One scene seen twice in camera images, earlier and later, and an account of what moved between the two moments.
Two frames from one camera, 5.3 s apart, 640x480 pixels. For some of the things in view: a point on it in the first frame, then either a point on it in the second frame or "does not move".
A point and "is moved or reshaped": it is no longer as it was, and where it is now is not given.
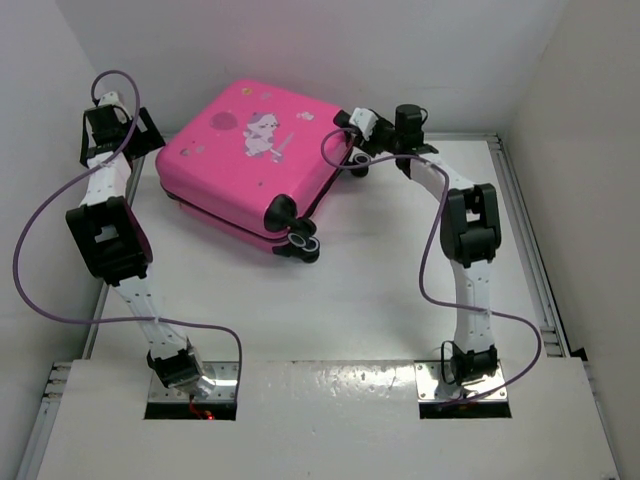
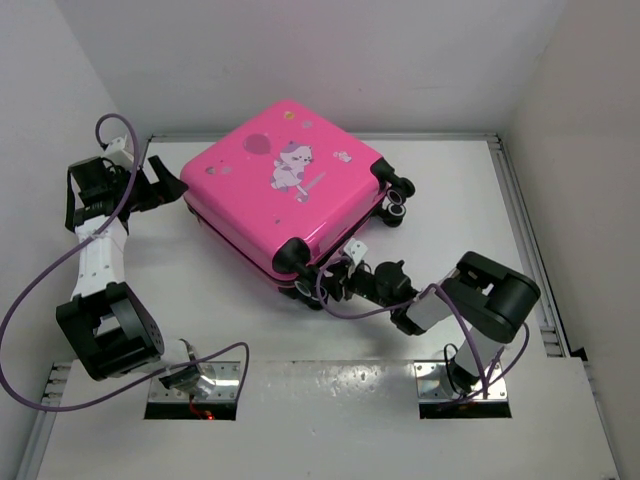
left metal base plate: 225,374 does not move
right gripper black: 368,145 → 343,277
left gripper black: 150,140 → 167,189
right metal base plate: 432,387 does not move
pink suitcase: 248,161 is moved or reshaped
